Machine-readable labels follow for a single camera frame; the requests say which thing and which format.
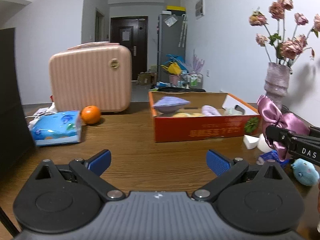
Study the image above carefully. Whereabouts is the red cardboard box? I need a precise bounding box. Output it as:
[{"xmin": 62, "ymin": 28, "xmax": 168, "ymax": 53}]
[{"xmin": 149, "ymin": 91, "xmax": 261, "ymax": 142}]

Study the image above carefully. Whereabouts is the brown cardboard box on floor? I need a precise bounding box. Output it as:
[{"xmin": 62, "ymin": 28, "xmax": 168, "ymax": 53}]
[{"xmin": 137, "ymin": 72, "xmax": 157, "ymax": 86}]

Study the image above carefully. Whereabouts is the grey refrigerator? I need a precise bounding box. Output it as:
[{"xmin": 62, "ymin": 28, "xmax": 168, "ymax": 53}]
[{"xmin": 157, "ymin": 14, "xmax": 185, "ymax": 82}]

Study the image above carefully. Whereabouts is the orange fruit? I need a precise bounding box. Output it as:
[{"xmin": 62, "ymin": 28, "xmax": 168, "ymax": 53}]
[{"xmin": 80, "ymin": 105, "xmax": 101, "ymax": 125}]

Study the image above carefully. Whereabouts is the dried pink rose bouquet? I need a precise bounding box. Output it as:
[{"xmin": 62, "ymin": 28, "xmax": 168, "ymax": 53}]
[{"xmin": 248, "ymin": 0, "xmax": 319, "ymax": 69}]

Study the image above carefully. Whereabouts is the lavender linen drawstring pouch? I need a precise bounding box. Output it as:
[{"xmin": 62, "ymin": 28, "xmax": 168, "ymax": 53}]
[{"xmin": 153, "ymin": 96, "xmax": 190, "ymax": 114}]

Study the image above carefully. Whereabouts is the yellow black box on fridge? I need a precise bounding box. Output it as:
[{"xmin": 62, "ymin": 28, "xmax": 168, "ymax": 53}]
[{"xmin": 166, "ymin": 5, "xmax": 185, "ymax": 16}]

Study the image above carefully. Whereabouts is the light blue plush toy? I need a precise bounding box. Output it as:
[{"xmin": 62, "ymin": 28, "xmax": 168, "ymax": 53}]
[{"xmin": 291, "ymin": 159, "xmax": 319, "ymax": 186}]

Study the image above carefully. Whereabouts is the pink ribbed small suitcase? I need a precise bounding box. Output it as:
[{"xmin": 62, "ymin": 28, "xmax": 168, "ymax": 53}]
[{"xmin": 49, "ymin": 42, "xmax": 132, "ymax": 112}]

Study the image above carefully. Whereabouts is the blue tissue pack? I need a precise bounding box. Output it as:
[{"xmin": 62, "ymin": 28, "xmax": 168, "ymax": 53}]
[{"xmin": 30, "ymin": 111, "xmax": 82, "ymax": 146}]

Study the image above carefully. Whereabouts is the black paper shopping bag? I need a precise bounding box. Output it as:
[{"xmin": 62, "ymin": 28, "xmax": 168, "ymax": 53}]
[{"xmin": 1, "ymin": 28, "xmax": 34, "ymax": 175}]

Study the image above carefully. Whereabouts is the purple textured vase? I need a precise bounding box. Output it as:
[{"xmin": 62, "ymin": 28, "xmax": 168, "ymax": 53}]
[{"xmin": 264, "ymin": 62, "xmax": 291, "ymax": 110}]

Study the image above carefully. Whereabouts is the wire trolley with bottles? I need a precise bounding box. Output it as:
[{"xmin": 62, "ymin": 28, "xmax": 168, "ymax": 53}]
[{"xmin": 181, "ymin": 73, "xmax": 203, "ymax": 89}]

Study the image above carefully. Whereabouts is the yellow white plush alpaca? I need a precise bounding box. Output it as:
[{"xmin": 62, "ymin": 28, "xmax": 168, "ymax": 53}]
[{"xmin": 172, "ymin": 112, "xmax": 203, "ymax": 118}]

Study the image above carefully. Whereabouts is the dark brown entrance door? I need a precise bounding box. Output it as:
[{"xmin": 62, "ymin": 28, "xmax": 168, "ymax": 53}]
[{"xmin": 110, "ymin": 16, "xmax": 148, "ymax": 81}]

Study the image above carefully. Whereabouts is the purple satin drawstring pouch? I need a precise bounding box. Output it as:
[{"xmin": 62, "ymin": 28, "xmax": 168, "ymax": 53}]
[{"xmin": 257, "ymin": 95, "xmax": 310, "ymax": 161}]

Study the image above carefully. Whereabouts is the pale iridescent soft pouch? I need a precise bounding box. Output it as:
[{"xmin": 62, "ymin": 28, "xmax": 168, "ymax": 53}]
[{"xmin": 223, "ymin": 108, "xmax": 243, "ymax": 116}]

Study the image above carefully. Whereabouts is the blue foil packet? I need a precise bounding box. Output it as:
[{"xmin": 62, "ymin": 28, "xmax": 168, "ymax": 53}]
[{"xmin": 256, "ymin": 150, "xmax": 290, "ymax": 168}]

